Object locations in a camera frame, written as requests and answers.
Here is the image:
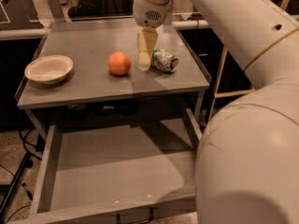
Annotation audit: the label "white bowl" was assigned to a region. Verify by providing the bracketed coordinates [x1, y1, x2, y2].
[24, 55, 74, 85]

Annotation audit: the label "grey cabinet table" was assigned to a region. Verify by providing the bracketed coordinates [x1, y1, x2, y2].
[18, 21, 208, 137]

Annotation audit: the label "orange fruit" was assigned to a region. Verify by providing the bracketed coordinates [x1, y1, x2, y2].
[108, 51, 131, 76]

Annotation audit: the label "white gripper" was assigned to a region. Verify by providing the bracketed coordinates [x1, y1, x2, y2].
[133, 0, 171, 71]

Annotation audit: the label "open grey top drawer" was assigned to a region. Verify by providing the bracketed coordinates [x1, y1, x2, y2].
[10, 109, 200, 224]

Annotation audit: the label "crushed green white can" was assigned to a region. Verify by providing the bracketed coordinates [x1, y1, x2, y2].
[151, 48, 178, 73]

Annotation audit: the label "white horizontal rail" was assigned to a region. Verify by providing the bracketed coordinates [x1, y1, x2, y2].
[0, 14, 299, 42]

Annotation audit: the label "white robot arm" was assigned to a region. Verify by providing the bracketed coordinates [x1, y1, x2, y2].
[192, 0, 299, 224]

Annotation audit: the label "black drawer handle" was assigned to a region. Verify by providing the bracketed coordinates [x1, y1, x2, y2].
[116, 207, 154, 224]

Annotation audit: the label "yellow hand truck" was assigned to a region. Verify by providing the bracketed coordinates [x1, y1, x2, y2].
[199, 0, 299, 123]

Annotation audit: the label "person in dark clothes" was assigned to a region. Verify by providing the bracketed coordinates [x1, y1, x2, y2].
[67, 0, 133, 20]

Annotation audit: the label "black floor cables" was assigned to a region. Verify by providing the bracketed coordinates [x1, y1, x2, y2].
[0, 128, 45, 223]

